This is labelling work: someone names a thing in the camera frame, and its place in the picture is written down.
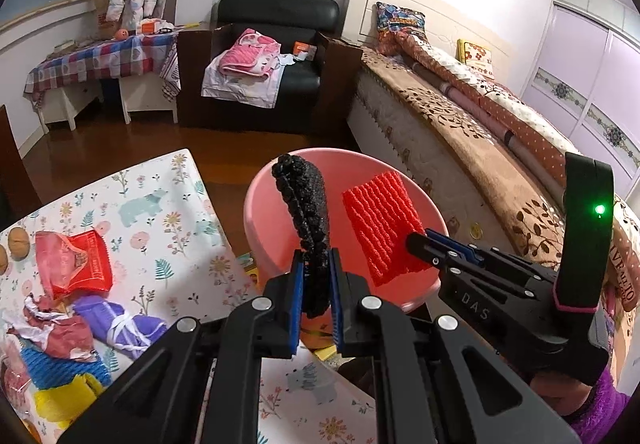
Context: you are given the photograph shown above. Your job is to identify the small orange fruit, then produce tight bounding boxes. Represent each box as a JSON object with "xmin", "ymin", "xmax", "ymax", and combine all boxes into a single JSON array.
[{"xmin": 114, "ymin": 29, "xmax": 129, "ymax": 40}]

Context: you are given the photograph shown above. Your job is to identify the plaid tablecloth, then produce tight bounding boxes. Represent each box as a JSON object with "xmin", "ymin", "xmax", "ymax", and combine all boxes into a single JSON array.
[{"xmin": 23, "ymin": 32, "xmax": 181, "ymax": 109}]

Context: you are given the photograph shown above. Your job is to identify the purple fleece sleeve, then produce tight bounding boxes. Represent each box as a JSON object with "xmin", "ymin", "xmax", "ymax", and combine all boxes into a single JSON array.
[{"xmin": 564, "ymin": 368, "xmax": 630, "ymax": 444}]

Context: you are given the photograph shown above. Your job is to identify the blue foam net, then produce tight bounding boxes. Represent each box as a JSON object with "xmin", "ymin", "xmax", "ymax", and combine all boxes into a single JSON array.
[{"xmin": 20, "ymin": 344, "xmax": 112, "ymax": 390}]

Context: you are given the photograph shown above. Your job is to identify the pink plastic basin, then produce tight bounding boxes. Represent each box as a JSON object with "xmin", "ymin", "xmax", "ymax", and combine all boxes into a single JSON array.
[{"xmin": 243, "ymin": 148, "xmax": 448, "ymax": 312}]

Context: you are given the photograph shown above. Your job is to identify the clear pink snack package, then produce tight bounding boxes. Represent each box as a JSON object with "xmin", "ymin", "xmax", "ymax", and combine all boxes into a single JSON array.
[{"xmin": 1, "ymin": 336, "xmax": 30, "ymax": 415}]

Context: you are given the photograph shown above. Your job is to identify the pink folded clothes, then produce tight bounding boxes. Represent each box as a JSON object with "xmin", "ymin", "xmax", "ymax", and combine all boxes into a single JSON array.
[{"xmin": 218, "ymin": 29, "xmax": 281, "ymax": 78}]

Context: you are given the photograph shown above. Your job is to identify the walnut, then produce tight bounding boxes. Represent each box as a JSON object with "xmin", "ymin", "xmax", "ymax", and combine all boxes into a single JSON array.
[
  {"xmin": 8, "ymin": 227, "xmax": 30, "ymax": 261},
  {"xmin": 0, "ymin": 245, "xmax": 9, "ymax": 276}
]

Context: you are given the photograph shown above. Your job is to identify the colourful cartoon pillow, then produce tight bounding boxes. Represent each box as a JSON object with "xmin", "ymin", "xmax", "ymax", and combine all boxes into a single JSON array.
[{"xmin": 375, "ymin": 2, "xmax": 426, "ymax": 56}]

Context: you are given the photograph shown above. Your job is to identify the red foam net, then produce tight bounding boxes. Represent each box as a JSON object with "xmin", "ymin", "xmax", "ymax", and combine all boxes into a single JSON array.
[{"xmin": 342, "ymin": 171, "xmax": 430, "ymax": 287}]

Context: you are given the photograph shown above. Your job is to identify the yellow floral pillow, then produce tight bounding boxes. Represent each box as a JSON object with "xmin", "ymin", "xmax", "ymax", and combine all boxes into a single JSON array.
[{"xmin": 457, "ymin": 38, "xmax": 495, "ymax": 78}]

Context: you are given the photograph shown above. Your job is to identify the bed with brown blanket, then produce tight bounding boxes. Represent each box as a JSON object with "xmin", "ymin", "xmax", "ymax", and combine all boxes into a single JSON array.
[{"xmin": 352, "ymin": 47, "xmax": 566, "ymax": 268}]

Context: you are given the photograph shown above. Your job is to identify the right hand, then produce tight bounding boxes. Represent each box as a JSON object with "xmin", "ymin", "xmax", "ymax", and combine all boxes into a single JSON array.
[{"xmin": 529, "ymin": 372, "xmax": 592, "ymax": 416}]

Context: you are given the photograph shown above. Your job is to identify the black foam net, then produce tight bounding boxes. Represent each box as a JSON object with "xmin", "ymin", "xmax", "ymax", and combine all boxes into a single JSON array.
[{"xmin": 271, "ymin": 153, "xmax": 331, "ymax": 318}]

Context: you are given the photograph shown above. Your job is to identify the black tracker with green light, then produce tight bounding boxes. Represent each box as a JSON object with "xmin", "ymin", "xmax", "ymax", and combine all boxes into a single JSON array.
[{"xmin": 553, "ymin": 152, "xmax": 614, "ymax": 314}]

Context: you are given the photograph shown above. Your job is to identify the crumpled patterned wrapper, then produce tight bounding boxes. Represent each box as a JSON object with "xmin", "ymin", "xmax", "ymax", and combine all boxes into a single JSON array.
[{"xmin": 2, "ymin": 294, "xmax": 98, "ymax": 363}]

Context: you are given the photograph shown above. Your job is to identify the yellow bubble wrap bag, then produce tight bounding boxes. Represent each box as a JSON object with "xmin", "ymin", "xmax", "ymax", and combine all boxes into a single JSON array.
[{"xmin": 34, "ymin": 374, "xmax": 105, "ymax": 429}]

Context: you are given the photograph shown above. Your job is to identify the white wooden headboard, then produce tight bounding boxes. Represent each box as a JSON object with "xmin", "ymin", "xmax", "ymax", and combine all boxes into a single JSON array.
[{"xmin": 342, "ymin": 0, "xmax": 512, "ymax": 84}]

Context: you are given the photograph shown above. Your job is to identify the orange box on armchair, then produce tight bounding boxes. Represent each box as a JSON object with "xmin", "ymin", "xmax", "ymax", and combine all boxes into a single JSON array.
[{"xmin": 292, "ymin": 42, "xmax": 317, "ymax": 61}]

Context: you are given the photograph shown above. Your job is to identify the dark wooden side cabinet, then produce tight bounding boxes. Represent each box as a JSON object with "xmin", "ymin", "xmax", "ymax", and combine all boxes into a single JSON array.
[{"xmin": 0, "ymin": 104, "xmax": 42, "ymax": 229}]

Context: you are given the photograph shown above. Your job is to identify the purple plastic wrapper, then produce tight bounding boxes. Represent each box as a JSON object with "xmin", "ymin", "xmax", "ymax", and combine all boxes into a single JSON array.
[{"xmin": 73, "ymin": 295, "xmax": 168, "ymax": 360}]

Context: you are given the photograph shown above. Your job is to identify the rolled floral quilt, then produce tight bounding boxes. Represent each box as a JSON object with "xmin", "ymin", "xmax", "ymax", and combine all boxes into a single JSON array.
[{"xmin": 394, "ymin": 31, "xmax": 578, "ymax": 186}]

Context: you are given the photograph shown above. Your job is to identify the floral bear tablecloth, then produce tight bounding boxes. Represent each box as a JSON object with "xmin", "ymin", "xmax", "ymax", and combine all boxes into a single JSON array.
[{"xmin": 17, "ymin": 149, "xmax": 376, "ymax": 443}]

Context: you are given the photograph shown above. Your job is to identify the white desk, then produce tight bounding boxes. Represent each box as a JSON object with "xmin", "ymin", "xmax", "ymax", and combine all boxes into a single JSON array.
[{"xmin": 36, "ymin": 72, "xmax": 178, "ymax": 133}]

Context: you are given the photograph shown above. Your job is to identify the lilac wardrobe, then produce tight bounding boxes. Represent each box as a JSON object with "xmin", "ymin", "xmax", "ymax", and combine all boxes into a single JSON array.
[{"xmin": 524, "ymin": 0, "xmax": 639, "ymax": 198}]

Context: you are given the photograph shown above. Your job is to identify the black leather armchair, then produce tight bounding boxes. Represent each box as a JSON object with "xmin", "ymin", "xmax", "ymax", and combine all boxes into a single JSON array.
[{"xmin": 177, "ymin": 0, "xmax": 362, "ymax": 137}]

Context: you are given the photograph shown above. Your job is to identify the white pink blanket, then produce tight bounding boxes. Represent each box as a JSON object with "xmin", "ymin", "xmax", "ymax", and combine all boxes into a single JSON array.
[{"xmin": 201, "ymin": 54, "xmax": 295, "ymax": 109}]

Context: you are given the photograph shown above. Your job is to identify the red snack wrapper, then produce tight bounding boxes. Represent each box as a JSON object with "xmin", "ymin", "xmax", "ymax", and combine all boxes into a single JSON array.
[{"xmin": 35, "ymin": 229, "xmax": 113, "ymax": 300}]

